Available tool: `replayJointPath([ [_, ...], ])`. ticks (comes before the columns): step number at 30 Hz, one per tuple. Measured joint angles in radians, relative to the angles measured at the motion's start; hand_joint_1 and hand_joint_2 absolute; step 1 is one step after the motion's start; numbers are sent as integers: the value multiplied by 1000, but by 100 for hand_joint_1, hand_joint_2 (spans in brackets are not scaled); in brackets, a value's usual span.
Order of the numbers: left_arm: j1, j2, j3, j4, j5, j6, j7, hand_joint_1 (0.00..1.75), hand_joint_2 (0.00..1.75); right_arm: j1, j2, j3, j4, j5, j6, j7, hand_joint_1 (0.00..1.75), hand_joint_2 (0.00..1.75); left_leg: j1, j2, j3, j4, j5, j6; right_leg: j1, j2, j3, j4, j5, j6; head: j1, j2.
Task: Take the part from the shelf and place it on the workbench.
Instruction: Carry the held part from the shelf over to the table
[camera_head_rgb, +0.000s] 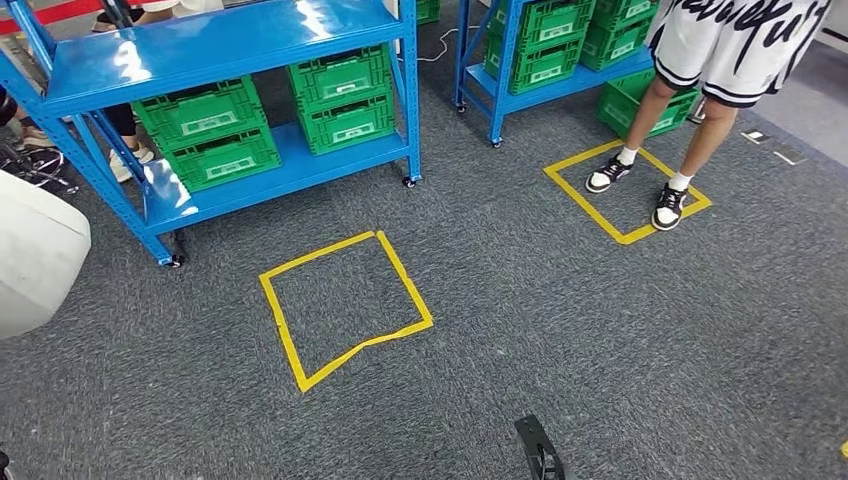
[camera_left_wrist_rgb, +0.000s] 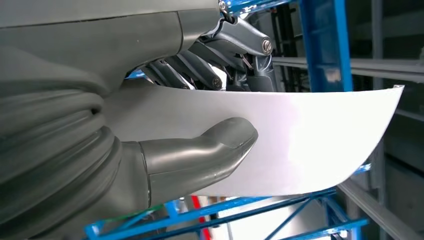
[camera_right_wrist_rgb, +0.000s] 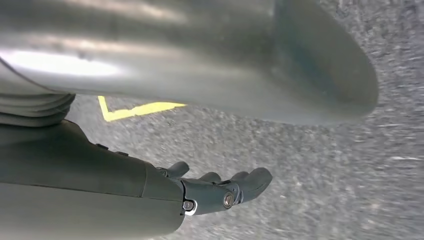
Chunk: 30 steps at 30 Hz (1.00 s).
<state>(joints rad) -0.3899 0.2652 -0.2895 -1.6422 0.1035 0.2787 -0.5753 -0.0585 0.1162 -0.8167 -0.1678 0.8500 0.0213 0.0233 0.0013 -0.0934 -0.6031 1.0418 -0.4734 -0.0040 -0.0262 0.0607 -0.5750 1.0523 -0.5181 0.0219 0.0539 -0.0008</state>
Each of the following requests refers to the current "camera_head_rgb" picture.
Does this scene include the white curved plastic part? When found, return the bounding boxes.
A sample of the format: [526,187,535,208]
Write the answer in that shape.
[0,168,93,340]

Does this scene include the blue steel shelf rack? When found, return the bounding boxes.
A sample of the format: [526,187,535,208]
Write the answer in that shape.
[0,0,424,270]
[452,0,657,148]

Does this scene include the yellow floor tape square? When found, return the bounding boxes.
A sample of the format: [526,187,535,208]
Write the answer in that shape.
[543,139,713,246]
[258,229,435,394]

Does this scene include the person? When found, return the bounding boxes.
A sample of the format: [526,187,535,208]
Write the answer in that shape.
[89,0,227,185]
[584,0,835,233]
[0,84,60,152]

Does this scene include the red barrier belt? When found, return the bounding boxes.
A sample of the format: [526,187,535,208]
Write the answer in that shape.
[0,0,144,38]

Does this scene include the black stanchion post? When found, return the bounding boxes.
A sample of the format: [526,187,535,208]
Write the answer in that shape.
[99,0,135,29]

